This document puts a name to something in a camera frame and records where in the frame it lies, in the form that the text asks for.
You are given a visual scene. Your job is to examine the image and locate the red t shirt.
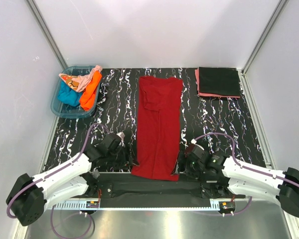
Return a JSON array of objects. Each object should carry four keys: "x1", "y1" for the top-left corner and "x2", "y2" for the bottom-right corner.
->
[{"x1": 132, "y1": 76, "x2": 183, "y2": 181}]

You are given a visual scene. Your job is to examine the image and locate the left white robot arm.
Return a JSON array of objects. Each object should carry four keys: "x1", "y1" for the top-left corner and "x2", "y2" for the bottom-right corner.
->
[{"x1": 6, "y1": 132, "x2": 139, "y2": 226}]

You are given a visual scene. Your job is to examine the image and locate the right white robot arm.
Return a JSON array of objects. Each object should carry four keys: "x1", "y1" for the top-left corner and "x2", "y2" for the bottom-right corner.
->
[{"x1": 172, "y1": 144, "x2": 299, "y2": 218}]

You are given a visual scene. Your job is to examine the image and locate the orange t shirt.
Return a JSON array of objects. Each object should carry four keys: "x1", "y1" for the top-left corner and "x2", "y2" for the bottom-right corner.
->
[{"x1": 79, "y1": 71, "x2": 102, "y2": 111}]

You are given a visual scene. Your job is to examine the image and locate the blue plastic bin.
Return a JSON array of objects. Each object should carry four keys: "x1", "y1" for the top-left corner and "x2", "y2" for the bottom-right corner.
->
[{"x1": 50, "y1": 66, "x2": 101, "y2": 119}]

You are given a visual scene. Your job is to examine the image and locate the blue t shirt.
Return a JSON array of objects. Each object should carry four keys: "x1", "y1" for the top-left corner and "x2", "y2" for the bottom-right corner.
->
[{"x1": 57, "y1": 81, "x2": 83, "y2": 107}]

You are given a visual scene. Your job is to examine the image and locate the pink printed t shirt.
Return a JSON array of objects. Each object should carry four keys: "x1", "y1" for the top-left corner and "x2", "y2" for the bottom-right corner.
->
[{"x1": 59, "y1": 65, "x2": 103, "y2": 93}]

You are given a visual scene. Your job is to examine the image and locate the folded black t shirt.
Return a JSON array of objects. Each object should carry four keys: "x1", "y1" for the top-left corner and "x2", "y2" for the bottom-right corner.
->
[{"x1": 198, "y1": 67, "x2": 241, "y2": 98}]

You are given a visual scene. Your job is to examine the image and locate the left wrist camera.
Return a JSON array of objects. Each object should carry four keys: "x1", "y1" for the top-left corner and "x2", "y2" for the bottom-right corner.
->
[{"x1": 114, "y1": 131, "x2": 125, "y2": 148}]

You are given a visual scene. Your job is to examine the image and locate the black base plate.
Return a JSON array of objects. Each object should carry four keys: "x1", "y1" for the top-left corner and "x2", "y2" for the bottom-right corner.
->
[{"x1": 69, "y1": 171, "x2": 247, "y2": 209}]

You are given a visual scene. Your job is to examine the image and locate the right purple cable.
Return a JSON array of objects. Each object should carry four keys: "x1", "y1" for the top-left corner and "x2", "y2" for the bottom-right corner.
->
[{"x1": 193, "y1": 132, "x2": 287, "y2": 216}]

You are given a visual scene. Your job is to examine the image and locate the purple cable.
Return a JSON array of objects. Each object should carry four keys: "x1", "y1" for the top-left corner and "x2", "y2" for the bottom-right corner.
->
[
  {"x1": 6, "y1": 123, "x2": 110, "y2": 239},
  {"x1": 193, "y1": 132, "x2": 287, "y2": 216}
]

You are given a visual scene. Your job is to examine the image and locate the white slotted cable duct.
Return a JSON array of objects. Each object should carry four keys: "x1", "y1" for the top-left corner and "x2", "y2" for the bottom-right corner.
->
[{"x1": 54, "y1": 200, "x2": 220, "y2": 211}]

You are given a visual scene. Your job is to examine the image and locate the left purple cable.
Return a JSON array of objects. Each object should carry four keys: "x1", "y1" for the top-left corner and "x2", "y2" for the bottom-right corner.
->
[{"x1": 6, "y1": 123, "x2": 110, "y2": 239}]

